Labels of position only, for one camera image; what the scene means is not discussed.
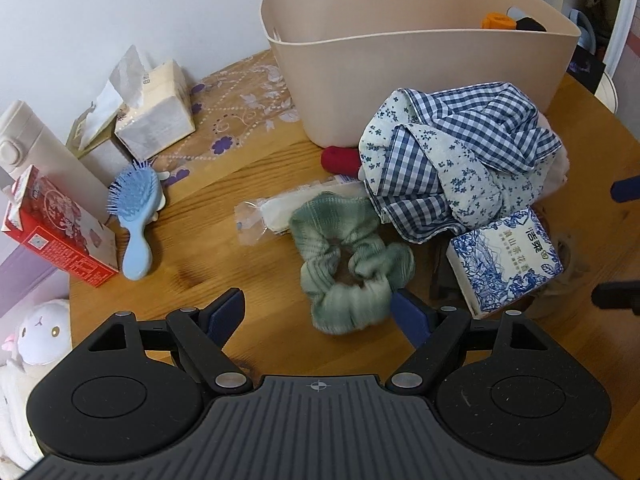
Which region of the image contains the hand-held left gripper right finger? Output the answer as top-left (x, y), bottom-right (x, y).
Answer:
top-left (387, 290), bottom-right (556, 392)

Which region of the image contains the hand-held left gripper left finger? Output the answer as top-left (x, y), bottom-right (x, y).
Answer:
top-left (75, 287), bottom-right (253, 395)

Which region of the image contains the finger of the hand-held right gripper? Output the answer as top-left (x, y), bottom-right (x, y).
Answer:
top-left (611, 176), bottom-right (640, 204)
top-left (591, 281), bottom-right (640, 317)

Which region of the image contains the green scrunchie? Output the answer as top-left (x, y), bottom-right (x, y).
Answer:
top-left (289, 191), bottom-right (416, 335)

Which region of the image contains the blue white tissue packet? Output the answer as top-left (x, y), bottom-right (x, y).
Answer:
top-left (446, 208), bottom-right (565, 318)

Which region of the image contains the clear plastic packet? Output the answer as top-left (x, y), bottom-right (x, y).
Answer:
top-left (235, 175), bottom-right (368, 246)

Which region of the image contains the blue gingham floral cloth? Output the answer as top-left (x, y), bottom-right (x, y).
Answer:
top-left (359, 81), bottom-right (563, 245)

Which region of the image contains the orange bottle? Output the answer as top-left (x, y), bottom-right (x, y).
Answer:
top-left (481, 11), bottom-right (517, 31)

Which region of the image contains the beige plastic basket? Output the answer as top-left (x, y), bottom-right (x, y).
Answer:
top-left (260, 0), bottom-right (582, 147)

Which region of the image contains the wooden desktop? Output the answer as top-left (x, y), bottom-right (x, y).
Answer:
top-left (69, 49), bottom-right (640, 391)

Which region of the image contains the white basin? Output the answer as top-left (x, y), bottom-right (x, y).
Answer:
top-left (595, 67), bottom-right (621, 111)

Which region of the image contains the blue hairbrush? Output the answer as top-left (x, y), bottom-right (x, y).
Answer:
top-left (107, 161), bottom-right (166, 281)

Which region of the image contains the red cloth roll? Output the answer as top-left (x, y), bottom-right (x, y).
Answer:
top-left (321, 145), bottom-right (363, 176)

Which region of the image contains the white plush toy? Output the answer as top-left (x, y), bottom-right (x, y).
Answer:
top-left (0, 299), bottom-right (73, 471)

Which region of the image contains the white wardrobe shelf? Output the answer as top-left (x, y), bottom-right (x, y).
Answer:
top-left (535, 0), bottom-right (640, 76)

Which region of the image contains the red carton box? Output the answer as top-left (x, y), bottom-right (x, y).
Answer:
top-left (1, 165), bottom-right (121, 288)

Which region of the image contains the white tissue pack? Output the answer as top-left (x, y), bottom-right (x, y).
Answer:
top-left (65, 102), bottom-right (133, 181)

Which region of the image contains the yellow tissue pack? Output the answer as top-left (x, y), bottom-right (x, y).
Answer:
top-left (92, 45), bottom-right (197, 157)

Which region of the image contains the white thermos bottle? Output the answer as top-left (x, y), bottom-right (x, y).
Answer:
top-left (0, 100), bottom-right (111, 223)

